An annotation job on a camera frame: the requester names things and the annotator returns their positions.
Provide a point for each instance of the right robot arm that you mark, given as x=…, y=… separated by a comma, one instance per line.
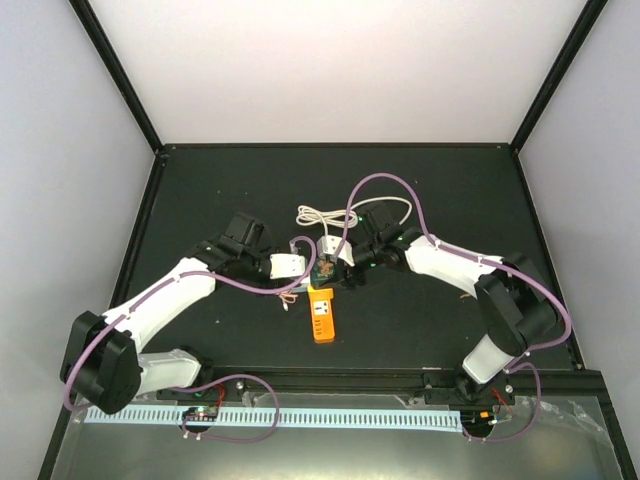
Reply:
x=516, y=307

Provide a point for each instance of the white usb charger plug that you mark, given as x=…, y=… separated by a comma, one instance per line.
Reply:
x=302, y=287

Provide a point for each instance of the light blue cable duct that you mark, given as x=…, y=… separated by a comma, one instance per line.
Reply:
x=262, y=417

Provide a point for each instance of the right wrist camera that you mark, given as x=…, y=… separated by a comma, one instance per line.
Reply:
x=333, y=246

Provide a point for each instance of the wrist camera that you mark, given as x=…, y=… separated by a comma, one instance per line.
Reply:
x=333, y=246
x=286, y=265

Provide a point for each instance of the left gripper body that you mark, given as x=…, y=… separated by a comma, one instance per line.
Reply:
x=248, y=259

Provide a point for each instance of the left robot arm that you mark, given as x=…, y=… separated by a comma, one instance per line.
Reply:
x=105, y=363

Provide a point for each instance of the green cube socket adapter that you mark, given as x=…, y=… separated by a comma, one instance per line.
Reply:
x=324, y=274

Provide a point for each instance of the orange power strip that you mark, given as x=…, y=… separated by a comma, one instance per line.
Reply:
x=322, y=317

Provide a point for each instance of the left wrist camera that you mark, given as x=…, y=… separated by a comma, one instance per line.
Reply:
x=286, y=265

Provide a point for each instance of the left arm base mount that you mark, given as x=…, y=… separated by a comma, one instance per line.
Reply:
x=211, y=395

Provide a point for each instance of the black aluminium frame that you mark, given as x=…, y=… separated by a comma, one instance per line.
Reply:
x=483, y=185

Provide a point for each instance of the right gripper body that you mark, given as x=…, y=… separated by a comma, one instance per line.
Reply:
x=353, y=274

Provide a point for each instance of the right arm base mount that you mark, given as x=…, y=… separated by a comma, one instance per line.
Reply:
x=454, y=387

